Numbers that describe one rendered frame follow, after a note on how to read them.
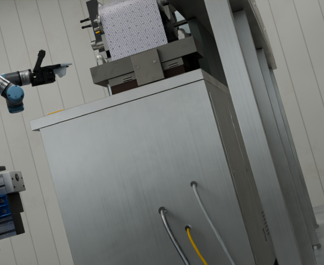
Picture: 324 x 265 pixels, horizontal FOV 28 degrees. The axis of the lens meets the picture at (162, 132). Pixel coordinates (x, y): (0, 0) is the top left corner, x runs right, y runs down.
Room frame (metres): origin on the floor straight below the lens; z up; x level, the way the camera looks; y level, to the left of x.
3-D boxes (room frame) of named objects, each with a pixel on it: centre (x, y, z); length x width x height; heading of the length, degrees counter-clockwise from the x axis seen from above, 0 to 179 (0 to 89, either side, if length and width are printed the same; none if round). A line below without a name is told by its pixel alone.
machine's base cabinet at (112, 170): (3.55, -0.14, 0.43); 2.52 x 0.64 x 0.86; 168
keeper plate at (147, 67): (2.34, -0.01, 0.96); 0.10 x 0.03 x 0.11; 78
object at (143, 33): (2.56, 0.00, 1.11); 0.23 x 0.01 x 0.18; 78
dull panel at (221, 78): (3.62, -0.46, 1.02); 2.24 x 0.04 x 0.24; 168
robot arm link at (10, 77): (3.09, 0.64, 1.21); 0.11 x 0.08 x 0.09; 107
